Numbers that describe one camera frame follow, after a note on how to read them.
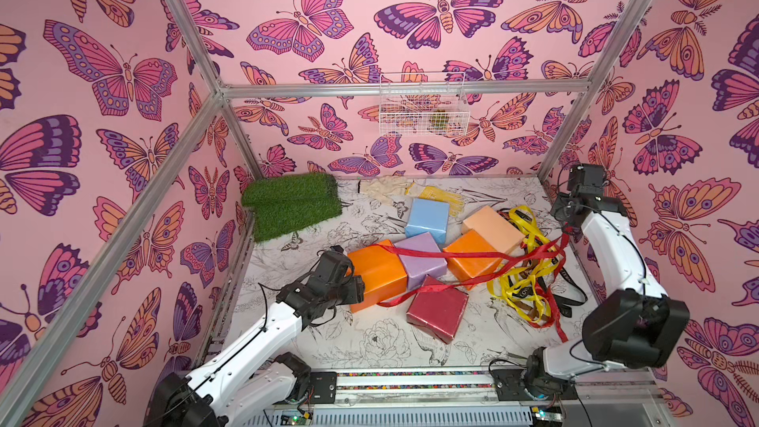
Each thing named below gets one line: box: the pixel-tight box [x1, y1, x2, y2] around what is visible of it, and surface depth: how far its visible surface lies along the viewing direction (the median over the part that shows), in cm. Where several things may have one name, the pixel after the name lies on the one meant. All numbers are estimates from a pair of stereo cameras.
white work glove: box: [358, 175, 411, 202], surface depth 119 cm
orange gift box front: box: [442, 229, 503, 290], surface depth 91 cm
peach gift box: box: [461, 205, 526, 255], surface depth 100 cm
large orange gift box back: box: [345, 239, 409, 314], surface depth 88 cm
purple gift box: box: [393, 232, 448, 291], surface depth 90 cm
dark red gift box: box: [406, 273, 470, 345], surface depth 81 cm
